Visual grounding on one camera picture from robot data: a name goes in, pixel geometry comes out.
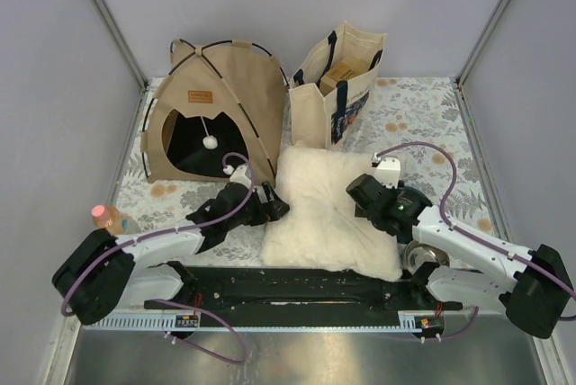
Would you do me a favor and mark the white pompom toy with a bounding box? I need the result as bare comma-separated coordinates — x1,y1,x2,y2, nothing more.
202,135,219,150

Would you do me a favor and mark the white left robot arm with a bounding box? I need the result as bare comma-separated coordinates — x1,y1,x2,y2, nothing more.
52,182,290,325

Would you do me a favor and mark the beige fabric pet tent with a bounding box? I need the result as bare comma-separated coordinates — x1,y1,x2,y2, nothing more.
139,38,289,184

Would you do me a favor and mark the aluminium frame rail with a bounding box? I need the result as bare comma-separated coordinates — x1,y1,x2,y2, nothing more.
40,318,82,384

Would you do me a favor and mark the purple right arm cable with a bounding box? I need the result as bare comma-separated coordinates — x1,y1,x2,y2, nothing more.
371,141,576,345

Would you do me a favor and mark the white slotted cable duct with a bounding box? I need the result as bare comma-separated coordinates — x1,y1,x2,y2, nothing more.
89,304,421,333

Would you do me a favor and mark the floral patterned mat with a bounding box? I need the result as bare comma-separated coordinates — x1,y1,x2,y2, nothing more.
96,75,505,269

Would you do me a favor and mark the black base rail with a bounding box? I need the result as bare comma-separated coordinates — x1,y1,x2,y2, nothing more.
172,266,463,316

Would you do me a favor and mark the steel pet bowl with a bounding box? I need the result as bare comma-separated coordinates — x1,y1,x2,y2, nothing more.
401,240,450,274

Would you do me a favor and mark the pink cap juice bottle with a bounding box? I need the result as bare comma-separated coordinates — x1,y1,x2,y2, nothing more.
91,204,140,235

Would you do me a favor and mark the cream canvas tote bag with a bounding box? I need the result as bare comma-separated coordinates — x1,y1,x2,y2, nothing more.
289,22,387,150

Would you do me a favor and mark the cream fluffy pillow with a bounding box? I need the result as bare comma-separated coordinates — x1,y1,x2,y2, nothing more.
259,147,402,282

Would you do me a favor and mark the brown cardboard box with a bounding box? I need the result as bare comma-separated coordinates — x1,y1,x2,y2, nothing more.
319,56,369,95

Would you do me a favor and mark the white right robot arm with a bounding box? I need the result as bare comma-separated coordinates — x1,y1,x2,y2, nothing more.
346,174,575,339

